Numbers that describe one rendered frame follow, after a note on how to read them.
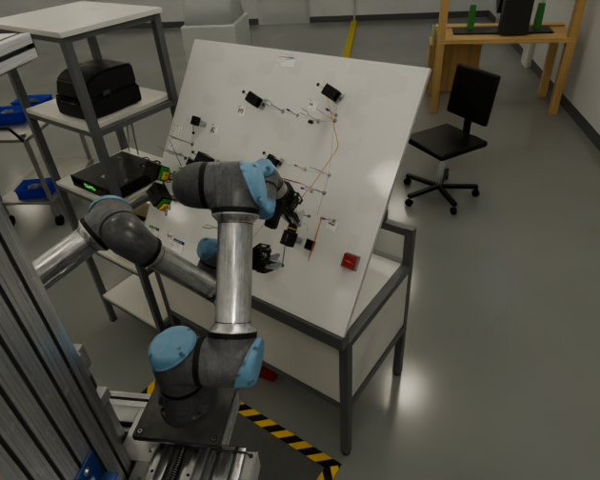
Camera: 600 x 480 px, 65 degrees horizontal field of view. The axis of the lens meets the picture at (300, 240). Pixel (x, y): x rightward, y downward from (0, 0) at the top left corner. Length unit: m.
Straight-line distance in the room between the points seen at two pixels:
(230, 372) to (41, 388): 0.38
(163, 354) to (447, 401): 1.90
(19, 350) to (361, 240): 1.20
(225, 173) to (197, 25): 5.16
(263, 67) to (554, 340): 2.27
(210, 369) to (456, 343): 2.11
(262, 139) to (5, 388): 1.44
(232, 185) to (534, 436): 2.10
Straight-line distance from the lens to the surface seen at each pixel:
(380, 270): 2.21
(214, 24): 6.17
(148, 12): 2.37
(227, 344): 1.10
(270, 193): 1.53
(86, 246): 1.46
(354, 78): 1.92
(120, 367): 3.12
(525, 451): 2.70
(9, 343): 0.92
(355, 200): 1.79
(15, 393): 0.96
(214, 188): 1.12
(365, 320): 1.96
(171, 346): 1.15
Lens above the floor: 2.20
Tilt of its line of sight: 36 degrees down
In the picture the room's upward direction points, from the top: 4 degrees counter-clockwise
